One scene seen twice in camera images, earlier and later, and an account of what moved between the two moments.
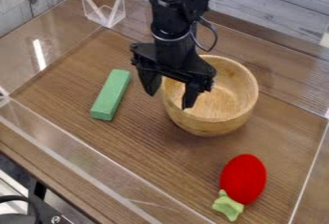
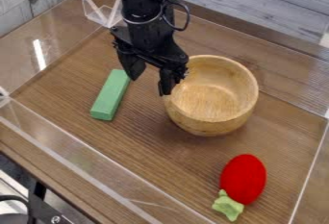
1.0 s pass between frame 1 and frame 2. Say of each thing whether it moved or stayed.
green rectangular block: stayed
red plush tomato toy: stayed
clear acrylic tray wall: stayed
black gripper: moved
